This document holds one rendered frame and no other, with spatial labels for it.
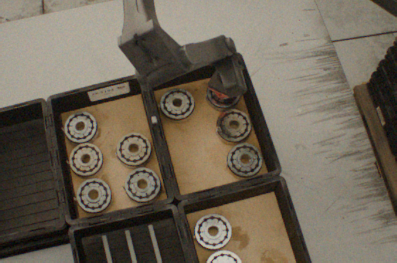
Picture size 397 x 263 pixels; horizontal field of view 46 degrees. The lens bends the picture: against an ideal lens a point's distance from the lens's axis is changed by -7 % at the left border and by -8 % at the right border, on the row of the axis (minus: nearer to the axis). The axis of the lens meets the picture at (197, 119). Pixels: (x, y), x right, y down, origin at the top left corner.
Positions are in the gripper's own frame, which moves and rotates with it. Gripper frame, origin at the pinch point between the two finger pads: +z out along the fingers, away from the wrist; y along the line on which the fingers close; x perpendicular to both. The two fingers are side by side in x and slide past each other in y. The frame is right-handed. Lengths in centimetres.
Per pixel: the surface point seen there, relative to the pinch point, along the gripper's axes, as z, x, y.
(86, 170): 0.7, 21.9, -41.9
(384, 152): 74, -66, 47
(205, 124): 4.2, 0.1, -10.8
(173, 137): 4.1, 6.4, -19.2
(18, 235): -6, 25, -69
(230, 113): 1.2, -4.8, -5.2
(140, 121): 3.9, 17.4, -19.8
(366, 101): 74, -48, 66
